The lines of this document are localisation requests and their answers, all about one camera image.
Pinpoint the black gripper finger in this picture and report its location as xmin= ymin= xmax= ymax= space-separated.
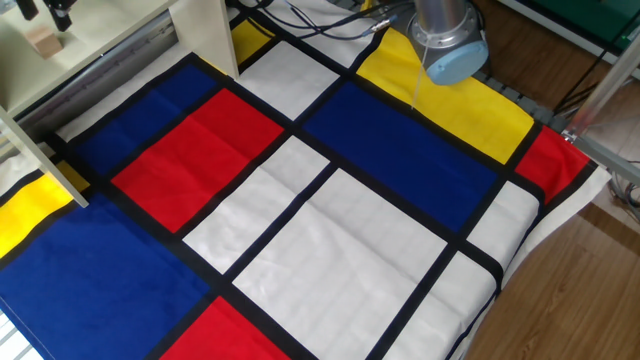
xmin=14 ymin=0 xmax=41 ymax=23
xmin=42 ymin=0 xmax=79 ymax=33

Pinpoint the cream wooden shelf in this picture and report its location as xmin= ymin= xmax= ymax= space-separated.
xmin=0 ymin=0 xmax=240 ymax=209

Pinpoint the black cable with silver connector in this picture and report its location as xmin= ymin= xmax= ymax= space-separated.
xmin=239 ymin=0 xmax=401 ymax=42

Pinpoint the black floor cable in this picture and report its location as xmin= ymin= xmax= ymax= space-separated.
xmin=553 ymin=29 xmax=624 ymax=116

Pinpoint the white zip tie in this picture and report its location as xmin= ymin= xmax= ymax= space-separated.
xmin=410 ymin=32 xmax=432 ymax=111

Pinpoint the aluminium frame beam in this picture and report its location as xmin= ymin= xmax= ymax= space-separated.
xmin=562 ymin=44 xmax=640 ymax=187

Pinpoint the wooden block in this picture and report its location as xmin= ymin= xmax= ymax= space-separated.
xmin=25 ymin=25 xmax=65 ymax=61

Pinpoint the grey cable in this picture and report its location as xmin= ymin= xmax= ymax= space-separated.
xmin=606 ymin=159 xmax=640 ymax=224

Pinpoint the grey aluminium rail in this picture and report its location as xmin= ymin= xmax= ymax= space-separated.
xmin=13 ymin=9 xmax=177 ymax=147

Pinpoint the colour block tablecloth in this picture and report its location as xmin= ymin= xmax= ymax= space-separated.
xmin=0 ymin=0 xmax=614 ymax=360

